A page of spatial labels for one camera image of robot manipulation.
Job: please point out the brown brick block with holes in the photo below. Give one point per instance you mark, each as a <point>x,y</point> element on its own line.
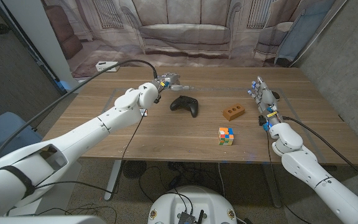
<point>233,112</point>

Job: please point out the white power box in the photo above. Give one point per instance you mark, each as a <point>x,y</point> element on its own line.
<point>110,68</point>

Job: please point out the grey table leg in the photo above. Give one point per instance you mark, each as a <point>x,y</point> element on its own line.
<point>272,186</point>

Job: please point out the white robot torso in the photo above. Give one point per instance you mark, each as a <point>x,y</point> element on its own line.
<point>194,202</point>

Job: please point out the multicoloured rubik's cube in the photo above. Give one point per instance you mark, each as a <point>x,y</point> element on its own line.
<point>225,137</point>

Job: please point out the blue plastic bin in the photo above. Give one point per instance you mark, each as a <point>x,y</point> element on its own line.
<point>2,133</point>

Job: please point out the black oval eraser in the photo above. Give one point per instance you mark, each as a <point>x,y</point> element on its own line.
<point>277,95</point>

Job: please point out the black round floor fan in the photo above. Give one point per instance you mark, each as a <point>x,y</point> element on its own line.
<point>134,169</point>

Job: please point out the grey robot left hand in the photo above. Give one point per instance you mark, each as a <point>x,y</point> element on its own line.
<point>172,81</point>

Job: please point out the white table leg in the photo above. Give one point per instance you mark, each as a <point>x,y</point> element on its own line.
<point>113,180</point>

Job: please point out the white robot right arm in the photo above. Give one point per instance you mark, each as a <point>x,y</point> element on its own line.
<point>322,183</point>

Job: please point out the small white circuit board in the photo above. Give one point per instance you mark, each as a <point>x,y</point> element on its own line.
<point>144,112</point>

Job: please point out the black game controller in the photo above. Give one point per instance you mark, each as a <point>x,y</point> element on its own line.
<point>183,102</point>

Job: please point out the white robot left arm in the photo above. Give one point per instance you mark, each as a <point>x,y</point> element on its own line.
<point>73,140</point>

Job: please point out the printed living room backdrop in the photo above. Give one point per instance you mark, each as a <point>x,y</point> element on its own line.
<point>182,31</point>

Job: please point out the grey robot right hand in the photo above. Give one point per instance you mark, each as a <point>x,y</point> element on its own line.
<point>267,99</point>

